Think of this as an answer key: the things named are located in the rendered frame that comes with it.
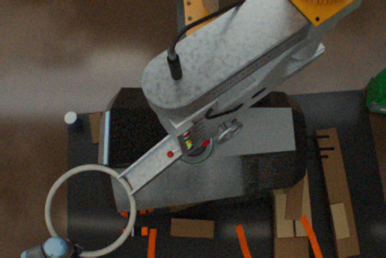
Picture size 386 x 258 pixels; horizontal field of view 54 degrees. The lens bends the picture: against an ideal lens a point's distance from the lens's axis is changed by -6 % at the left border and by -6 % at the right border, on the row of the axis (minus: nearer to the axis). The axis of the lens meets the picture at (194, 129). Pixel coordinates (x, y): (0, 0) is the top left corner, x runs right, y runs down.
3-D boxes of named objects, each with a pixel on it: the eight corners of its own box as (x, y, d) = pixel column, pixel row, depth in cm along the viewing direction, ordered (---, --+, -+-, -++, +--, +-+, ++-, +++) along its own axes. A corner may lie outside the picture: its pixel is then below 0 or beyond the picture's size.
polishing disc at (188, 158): (220, 139, 221) (220, 139, 220) (197, 170, 216) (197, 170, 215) (189, 118, 226) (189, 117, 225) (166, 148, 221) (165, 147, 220)
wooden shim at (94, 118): (89, 115, 320) (88, 115, 319) (101, 112, 320) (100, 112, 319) (93, 144, 312) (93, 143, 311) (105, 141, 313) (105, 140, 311)
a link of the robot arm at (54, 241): (39, 241, 169) (59, 232, 171) (49, 244, 181) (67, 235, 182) (46, 260, 166) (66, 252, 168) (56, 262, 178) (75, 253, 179)
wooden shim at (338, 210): (329, 204, 279) (330, 204, 278) (342, 202, 279) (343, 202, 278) (336, 239, 271) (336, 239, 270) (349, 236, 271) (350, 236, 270)
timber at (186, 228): (172, 235, 287) (170, 234, 276) (173, 219, 291) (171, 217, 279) (213, 238, 284) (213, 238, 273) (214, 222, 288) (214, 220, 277)
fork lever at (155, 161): (218, 89, 205) (215, 87, 201) (241, 118, 200) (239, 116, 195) (117, 172, 214) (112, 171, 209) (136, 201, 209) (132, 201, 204)
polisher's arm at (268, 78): (294, 38, 213) (311, -19, 167) (322, 69, 207) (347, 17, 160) (182, 113, 204) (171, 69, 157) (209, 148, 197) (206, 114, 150)
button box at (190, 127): (194, 140, 181) (190, 119, 154) (198, 145, 180) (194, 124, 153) (179, 151, 180) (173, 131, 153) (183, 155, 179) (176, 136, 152)
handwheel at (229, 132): (231, 115, 195) (231, 104, 180) (243, 131, 192) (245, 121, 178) (205, 133, 193) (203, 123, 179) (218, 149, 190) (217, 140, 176)
